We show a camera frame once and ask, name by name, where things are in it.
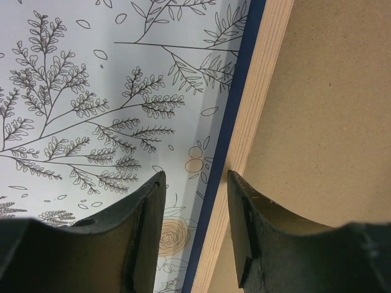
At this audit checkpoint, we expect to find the floral patterned table mat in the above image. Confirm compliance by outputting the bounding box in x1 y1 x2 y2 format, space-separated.
1 1 249 292

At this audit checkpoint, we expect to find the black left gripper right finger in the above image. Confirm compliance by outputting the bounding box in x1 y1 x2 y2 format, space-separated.
227 171 390 292

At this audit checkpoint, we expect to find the brown cardboard backing board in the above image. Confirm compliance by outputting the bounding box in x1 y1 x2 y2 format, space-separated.
213 1 390 292

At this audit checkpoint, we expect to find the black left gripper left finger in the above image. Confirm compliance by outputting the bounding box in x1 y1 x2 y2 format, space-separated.
1 172 166 292

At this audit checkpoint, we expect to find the wooden picture frame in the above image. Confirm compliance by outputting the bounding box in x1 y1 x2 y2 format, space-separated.
182 1 294 292

